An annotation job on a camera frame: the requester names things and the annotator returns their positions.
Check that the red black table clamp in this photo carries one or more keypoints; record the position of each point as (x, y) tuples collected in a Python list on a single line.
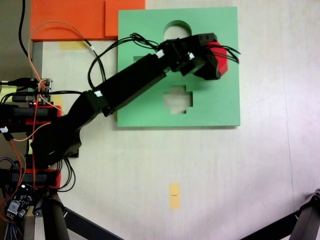
[(58, 178), (58, 111)]

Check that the red octagonal pillar block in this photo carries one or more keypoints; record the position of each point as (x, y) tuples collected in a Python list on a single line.
[(222, 66)]

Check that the black USB plug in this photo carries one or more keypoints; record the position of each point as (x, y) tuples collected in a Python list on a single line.
[(22, 98)]

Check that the beige tape strip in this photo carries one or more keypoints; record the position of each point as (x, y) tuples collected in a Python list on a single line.
[(70, 45)]

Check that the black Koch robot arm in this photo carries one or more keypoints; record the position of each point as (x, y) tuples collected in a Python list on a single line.
[(130, 80)]

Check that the small yellow sticky note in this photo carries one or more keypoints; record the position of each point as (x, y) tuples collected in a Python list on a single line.
[(58, 100)]

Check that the large orange flat slab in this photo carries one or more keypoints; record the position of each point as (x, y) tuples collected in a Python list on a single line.
[(62, 20)]

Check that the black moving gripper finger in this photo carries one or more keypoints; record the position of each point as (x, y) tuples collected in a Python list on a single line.
[(208, 71)]

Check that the large yellow sticky note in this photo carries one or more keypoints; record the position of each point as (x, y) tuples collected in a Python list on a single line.
[(5, 91)]

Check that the yellow tape marker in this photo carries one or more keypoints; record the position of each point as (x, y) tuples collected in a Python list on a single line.
[(174, 197)]

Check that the black power converter board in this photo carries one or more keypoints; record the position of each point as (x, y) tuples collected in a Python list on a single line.
[(17, 205)]

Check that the black tripod leg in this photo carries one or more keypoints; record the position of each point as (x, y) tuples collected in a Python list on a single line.
[(52, 220), (307, 220)]

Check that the small orange flat block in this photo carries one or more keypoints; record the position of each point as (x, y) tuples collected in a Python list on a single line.
[(125, 17)]

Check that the green shape sorting board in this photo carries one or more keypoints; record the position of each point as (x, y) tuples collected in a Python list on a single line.
[(220, 107)]

